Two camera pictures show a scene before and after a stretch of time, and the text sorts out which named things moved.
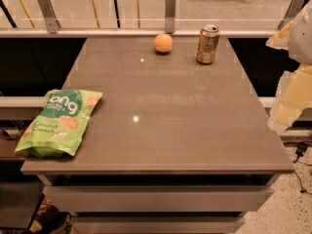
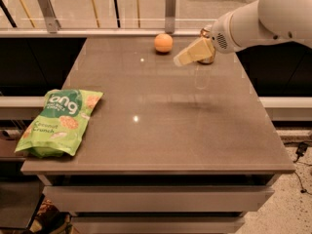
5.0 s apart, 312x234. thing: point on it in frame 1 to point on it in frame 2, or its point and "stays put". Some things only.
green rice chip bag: x=60 y=125 stays put
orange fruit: x=163 y=43 stays put
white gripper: x=302 y=39 to x=220 y=36
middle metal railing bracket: x=170 y=12 stays put
